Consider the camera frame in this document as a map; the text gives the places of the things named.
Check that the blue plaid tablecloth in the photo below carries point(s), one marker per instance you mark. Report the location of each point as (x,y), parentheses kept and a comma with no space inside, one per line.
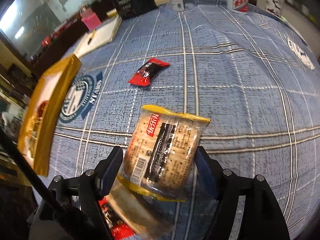
(251,75)

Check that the gold taped cardboard tray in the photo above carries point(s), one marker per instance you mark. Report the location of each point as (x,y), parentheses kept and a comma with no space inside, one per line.
(38,126)

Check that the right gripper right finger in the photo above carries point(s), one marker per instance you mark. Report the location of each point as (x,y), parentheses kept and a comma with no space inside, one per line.
(262,217)

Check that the pink sleeved water bottle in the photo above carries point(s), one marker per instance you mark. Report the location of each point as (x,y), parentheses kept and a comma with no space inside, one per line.
(89,18)

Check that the clear cracker packet yellow ends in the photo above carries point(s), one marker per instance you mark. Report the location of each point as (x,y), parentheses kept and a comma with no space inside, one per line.
(161,152)

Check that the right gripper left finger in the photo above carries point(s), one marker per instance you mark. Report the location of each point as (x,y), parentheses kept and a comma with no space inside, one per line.
(81,216)

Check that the red foil snack packet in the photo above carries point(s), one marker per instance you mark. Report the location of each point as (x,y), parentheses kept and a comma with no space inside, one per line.
(117,226)

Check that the yellow black pen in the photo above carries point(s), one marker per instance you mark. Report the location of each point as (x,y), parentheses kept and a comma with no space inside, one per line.
(92,36)

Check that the red black candy packet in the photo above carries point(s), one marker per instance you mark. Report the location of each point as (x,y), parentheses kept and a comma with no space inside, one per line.
(143,76)

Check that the white notebook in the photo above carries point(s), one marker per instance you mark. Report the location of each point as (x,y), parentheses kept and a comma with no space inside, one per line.
(105,34)

